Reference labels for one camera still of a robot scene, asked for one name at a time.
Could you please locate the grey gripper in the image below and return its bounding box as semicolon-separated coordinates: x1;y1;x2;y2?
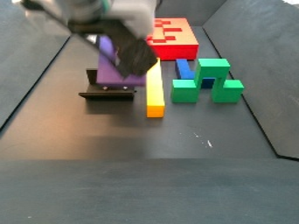
21;0;157;78

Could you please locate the purple U-shaped block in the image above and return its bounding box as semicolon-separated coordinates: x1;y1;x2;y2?
96;36;145;87

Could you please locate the red board with recesses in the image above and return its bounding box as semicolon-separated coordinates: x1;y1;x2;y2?
147;17;199;60

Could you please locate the yellow long bar block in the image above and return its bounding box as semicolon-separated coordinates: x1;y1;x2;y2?
145;62;164;118

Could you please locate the blue U-shaped block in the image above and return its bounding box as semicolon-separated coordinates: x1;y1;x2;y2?
175;59;215;89

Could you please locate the green stepped arch block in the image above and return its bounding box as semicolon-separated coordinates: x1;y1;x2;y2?
171;59;244;103

